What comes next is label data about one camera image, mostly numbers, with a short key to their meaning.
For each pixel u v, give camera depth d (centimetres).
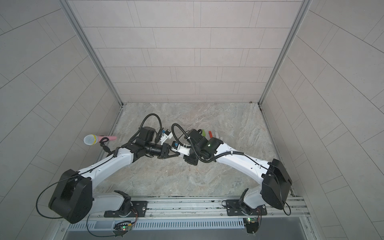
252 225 68
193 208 73
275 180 39
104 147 76
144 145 64
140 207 72
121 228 65
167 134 74
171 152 67
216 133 99
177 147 64
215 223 182
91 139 67
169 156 70
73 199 40
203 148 55
